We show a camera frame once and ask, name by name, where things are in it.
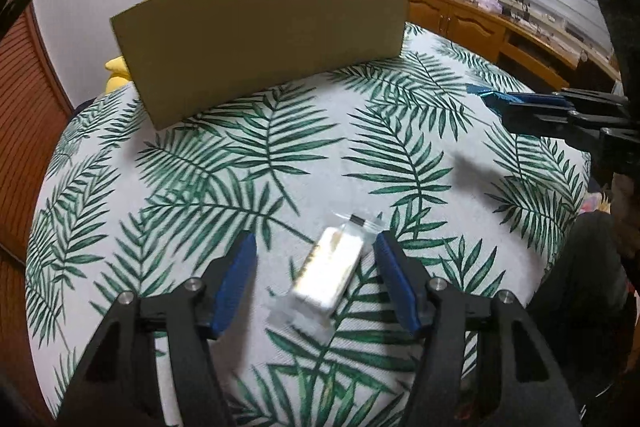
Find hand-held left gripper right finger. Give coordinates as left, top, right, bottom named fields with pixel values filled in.
left=372, top=231, right=581, bottom=427

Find brown wooden door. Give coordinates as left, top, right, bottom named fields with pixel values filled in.
left=0, top=2, right=76, bottom=413

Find brown cardboard box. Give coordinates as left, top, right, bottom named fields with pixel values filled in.
left=109, top=0, right=412, bottom=131

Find person's dark trousers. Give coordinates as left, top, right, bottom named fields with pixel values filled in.
left=527, top=207, right=640, bottom=413

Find green leaf-print tablecloth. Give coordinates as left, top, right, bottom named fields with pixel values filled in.
left=25, top=22, right=593, bottom=427

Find row of small bottles jars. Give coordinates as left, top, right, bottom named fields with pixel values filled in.
left=422, top=0, right=588, bottom=42

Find yellow plush toy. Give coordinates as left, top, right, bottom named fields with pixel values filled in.
left=103, top=55, right=133, bottom=94

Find brown wooden cabinet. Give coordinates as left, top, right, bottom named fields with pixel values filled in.
left=407, top=0, right=621, bottom=94

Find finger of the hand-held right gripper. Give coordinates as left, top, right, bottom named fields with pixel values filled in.
left=465, top=82, right=628, bottom=110
left=499, top=101, right=640, bottom=168

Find clear-wrapped white cake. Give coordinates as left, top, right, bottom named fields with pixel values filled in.
left=267, top=212, right=386, bottom=343

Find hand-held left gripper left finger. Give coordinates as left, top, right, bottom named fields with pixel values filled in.
left=57, top=231, right=258, bottom=427

